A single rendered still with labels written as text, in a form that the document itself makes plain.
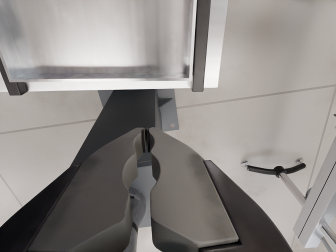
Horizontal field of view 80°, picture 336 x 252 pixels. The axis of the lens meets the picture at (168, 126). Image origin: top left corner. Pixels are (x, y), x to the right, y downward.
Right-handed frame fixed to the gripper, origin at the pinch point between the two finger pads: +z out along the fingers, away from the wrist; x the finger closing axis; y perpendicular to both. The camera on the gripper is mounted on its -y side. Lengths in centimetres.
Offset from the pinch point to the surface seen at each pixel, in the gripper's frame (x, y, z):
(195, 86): 6.8, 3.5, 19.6
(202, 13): 7.1, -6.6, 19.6
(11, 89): -21.3, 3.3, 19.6
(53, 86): -16.1, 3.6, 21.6
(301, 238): 85, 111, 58
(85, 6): -8.7, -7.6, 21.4
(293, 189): 87, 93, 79
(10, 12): -18.9, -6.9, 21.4
